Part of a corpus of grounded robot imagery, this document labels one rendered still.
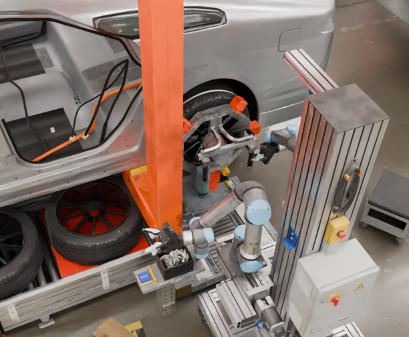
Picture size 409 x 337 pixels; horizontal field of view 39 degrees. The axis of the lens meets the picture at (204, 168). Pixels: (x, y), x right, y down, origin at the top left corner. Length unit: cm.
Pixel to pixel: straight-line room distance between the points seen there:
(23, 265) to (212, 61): 173
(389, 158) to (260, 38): 211
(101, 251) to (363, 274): 176
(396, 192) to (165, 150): 209
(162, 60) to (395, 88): 381
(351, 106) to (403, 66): 414
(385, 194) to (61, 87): 253
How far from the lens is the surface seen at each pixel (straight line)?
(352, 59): 646
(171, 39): 268
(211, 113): 371
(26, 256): 381
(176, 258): 360
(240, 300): 325
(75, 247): 383
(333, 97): 245
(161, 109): 290
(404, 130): 569
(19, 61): 487
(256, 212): 272
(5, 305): 378
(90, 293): 395
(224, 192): 443
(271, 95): 403
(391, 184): 461
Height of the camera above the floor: 349
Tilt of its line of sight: 45 degrees down
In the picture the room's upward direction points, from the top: 3 degrees clockwise
